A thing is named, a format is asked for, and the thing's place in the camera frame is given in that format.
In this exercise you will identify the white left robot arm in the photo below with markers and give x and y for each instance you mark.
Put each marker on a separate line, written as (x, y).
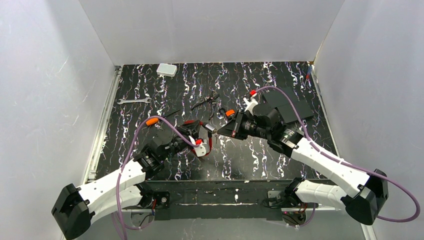
(78, 207)

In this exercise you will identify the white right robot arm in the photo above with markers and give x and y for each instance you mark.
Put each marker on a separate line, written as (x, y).
(362, 195)

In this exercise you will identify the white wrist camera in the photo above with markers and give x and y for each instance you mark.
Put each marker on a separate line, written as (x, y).
(250, 101)
(201, 148)

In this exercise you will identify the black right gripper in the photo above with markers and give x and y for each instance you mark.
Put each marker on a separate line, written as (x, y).
(237, 123)

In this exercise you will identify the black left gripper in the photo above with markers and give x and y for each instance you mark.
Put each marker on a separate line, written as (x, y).
(191, 133)

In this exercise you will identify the black flat plate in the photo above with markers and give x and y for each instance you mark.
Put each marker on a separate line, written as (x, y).
(278, 101)

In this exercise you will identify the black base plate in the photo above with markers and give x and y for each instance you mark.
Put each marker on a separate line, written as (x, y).
(220, 199)

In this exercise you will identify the orange handled screwdriver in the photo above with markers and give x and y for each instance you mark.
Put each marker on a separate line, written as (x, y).
(155, 120)

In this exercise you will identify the white rectangular box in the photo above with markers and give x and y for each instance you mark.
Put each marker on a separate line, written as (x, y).
(166, 70)

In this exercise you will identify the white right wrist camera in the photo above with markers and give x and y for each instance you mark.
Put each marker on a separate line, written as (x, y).
(250, 101)

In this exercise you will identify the red blue pen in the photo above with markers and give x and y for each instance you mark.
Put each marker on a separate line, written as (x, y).
(308, 77)

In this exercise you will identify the grey handled pliers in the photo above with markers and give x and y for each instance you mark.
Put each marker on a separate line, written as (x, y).
(211, 100)

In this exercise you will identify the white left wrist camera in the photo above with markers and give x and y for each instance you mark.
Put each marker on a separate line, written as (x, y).
(201, 148)

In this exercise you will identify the silver open-end wrench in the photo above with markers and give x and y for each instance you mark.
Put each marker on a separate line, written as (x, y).
(121, 101)

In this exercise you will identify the red cable lock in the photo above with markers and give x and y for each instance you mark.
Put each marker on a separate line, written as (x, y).
(210, 131)

